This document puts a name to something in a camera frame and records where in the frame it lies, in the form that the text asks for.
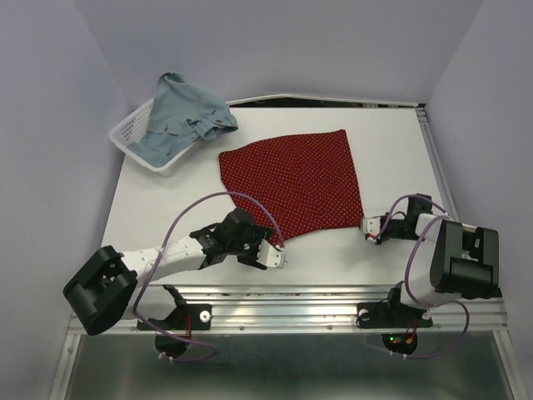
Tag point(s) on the white plastic basket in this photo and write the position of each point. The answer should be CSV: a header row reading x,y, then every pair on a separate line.
x,y
133,128

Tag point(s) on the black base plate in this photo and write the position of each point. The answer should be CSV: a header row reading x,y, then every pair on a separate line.
x,y
197,317
381,315

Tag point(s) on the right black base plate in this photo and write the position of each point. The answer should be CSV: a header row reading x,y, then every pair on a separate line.
x,y
381,315

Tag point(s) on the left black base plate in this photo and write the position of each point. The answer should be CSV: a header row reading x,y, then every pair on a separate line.
x,y
197,317

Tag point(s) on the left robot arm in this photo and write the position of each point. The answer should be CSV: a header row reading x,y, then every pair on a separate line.
x,y
103,291

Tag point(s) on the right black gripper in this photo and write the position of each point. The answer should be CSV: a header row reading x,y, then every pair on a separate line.
x,y
381,238

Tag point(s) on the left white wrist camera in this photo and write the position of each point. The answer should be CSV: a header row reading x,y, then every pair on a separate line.
x,y
270,256

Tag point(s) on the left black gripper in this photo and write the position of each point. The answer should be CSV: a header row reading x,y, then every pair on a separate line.
x,y
257,234

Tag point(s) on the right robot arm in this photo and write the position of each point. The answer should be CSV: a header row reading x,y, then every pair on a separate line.
x,y
465,261

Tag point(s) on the aluminium frame rail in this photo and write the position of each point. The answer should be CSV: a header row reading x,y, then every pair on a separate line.
x,y
290,334

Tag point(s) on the red polka dot skirt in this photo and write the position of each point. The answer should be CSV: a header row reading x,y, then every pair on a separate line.
x,y
295,184

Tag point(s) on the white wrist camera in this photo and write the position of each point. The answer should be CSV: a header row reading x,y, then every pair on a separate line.
x,y
370,227
270,256

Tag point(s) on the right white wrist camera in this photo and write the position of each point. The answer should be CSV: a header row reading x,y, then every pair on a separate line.
x,y
370,227

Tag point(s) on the light blue denim skirt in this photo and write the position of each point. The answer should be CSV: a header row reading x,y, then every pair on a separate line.
x,y
181,115

